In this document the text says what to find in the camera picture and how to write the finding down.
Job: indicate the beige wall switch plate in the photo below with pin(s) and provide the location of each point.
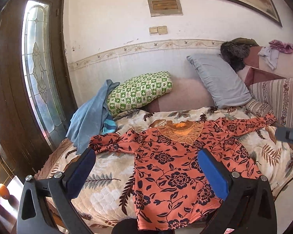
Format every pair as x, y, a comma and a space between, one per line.
162, 30

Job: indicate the magenta small garment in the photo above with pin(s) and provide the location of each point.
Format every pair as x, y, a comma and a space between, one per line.
282, 47

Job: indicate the stained glass window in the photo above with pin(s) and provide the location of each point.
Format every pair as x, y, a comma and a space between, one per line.
38, 72

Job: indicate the black furry garment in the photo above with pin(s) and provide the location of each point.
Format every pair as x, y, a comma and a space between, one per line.
234, 54

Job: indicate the lavender small garment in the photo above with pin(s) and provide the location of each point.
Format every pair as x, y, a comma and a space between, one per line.
270, 56

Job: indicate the striped floral cushion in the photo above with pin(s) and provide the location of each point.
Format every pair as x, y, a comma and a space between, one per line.
275, 96

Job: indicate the blue grey cloth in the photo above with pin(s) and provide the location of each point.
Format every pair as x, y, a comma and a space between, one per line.
87, 121

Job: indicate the grey blue pillow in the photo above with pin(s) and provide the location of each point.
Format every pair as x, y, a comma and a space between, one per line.
222, 82

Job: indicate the dark wooden door frame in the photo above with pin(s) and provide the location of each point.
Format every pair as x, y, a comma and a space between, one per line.
23, 148

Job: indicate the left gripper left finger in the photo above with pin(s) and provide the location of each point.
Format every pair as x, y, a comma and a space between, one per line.
34, 215

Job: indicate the green checkered pillow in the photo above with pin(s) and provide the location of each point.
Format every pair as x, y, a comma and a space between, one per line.
139, 91

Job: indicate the teal striped sweater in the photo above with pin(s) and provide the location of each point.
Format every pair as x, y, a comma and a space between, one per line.
109, 126

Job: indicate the leaf pattern cream blanket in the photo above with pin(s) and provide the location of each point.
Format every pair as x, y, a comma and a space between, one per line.
106, 197

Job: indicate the orange fruit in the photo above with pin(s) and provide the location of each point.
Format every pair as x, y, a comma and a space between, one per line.
4, 192

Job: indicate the orange floral blouse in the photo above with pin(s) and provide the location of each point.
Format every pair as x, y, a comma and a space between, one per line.
170, 190

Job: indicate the small framed plaque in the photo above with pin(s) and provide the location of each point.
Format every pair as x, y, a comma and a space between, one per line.
164, 7

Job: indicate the olive green garment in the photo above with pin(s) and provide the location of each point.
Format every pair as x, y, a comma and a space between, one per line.
245, 41

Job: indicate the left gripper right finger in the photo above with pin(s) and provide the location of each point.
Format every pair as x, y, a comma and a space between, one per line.
248, 205

